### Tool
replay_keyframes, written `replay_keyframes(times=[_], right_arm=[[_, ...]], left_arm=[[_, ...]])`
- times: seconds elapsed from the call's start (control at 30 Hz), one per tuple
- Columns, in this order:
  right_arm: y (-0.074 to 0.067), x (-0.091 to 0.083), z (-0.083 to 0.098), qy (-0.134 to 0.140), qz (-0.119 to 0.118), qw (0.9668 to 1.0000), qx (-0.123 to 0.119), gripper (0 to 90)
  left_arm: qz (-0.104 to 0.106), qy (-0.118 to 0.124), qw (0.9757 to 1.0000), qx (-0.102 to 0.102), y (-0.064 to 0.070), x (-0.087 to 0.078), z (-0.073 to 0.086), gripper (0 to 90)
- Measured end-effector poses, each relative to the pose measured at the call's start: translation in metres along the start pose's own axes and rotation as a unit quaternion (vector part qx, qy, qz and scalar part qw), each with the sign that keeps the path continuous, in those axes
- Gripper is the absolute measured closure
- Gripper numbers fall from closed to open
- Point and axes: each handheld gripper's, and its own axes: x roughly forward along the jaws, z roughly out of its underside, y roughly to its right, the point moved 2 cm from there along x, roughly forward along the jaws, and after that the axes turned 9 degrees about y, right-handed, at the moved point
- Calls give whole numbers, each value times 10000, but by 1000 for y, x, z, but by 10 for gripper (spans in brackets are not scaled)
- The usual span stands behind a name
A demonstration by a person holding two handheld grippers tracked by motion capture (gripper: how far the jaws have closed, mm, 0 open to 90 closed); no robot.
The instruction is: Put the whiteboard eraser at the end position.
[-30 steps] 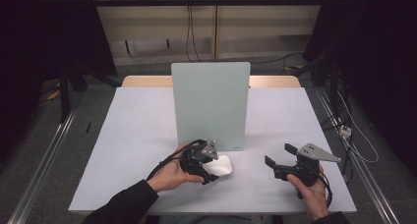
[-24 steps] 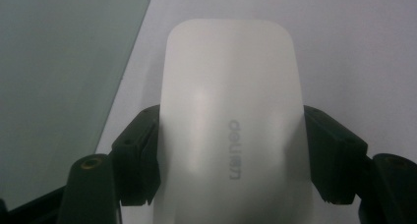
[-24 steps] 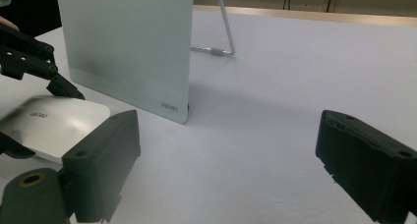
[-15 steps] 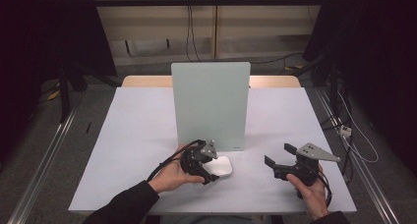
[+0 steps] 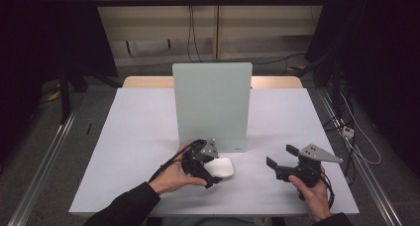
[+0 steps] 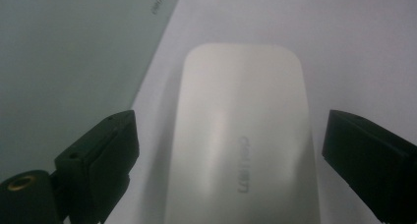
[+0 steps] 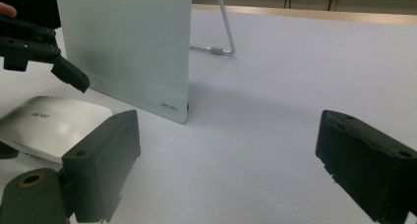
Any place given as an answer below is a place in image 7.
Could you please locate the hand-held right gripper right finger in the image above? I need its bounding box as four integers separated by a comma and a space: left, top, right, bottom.
315, 109, 417, 224

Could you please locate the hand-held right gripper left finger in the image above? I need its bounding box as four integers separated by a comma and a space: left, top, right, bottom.
61, 109, 142, 224

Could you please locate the white whiteboard eraser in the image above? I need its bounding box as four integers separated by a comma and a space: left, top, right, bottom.
0, 95, 114, 166

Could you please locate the frosted glass desktop whiteboard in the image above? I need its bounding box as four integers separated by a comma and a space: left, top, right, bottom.
53, 0, 194, 125

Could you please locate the metal stand leg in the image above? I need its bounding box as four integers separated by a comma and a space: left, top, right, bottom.
189, 0, 236, 57

